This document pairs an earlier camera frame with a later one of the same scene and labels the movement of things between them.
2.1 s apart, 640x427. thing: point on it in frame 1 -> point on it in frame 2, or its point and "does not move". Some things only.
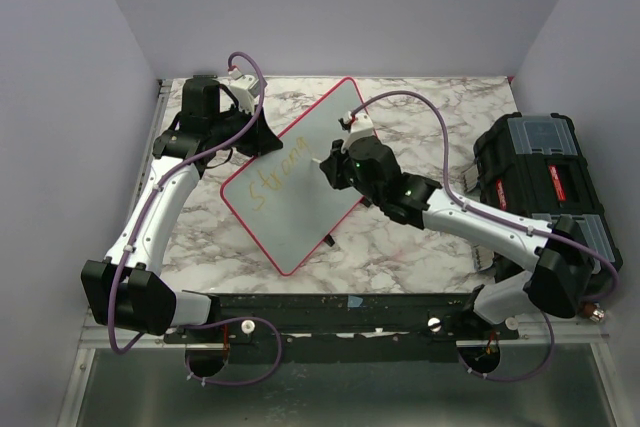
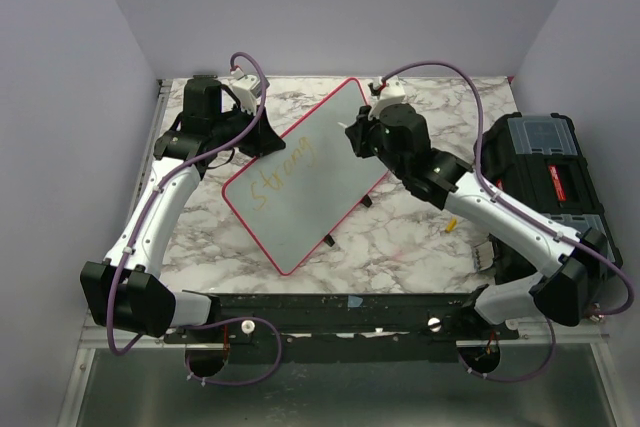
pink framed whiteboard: x=282 y=199 does not move
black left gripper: x=262 y=139 does not move
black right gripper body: x=341 y=175 -> x=368 y=135
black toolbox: x=533 y=164 does not move
